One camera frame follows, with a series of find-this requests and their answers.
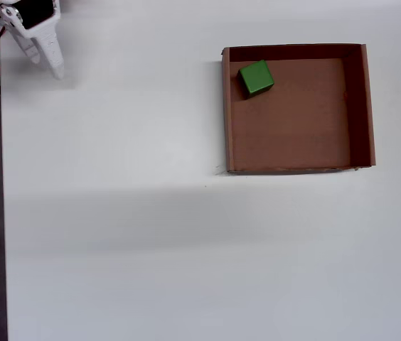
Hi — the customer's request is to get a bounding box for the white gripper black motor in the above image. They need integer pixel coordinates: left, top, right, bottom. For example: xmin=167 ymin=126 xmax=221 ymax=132
xmin=0 ymin=0 xmax=65 ymax=82

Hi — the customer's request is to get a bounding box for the brown cardboard box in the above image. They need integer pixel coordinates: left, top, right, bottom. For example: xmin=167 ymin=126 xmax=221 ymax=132
xmin=220 ymin=43 xmax=377 ymax=175

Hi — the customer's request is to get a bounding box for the green cube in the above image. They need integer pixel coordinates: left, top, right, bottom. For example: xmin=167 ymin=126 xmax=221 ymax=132
xmin=237 ymin=59 xmax=275 ymax=100

